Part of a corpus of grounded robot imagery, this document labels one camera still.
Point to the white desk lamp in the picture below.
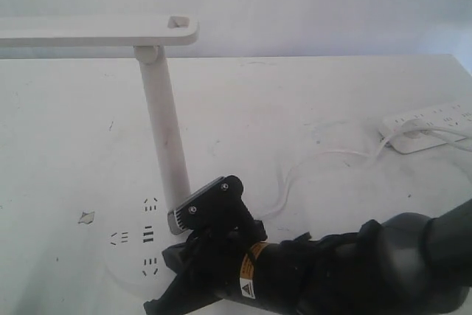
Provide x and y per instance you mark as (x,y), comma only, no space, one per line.
(135,239)

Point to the white power strip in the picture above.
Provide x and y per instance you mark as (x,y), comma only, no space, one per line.
(455,115)

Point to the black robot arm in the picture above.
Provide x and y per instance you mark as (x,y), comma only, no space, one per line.
(410,264)

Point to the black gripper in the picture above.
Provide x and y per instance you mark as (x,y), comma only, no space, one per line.
(207,271)

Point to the white flat plug adapter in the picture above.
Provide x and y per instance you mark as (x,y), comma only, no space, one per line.
(414,142)

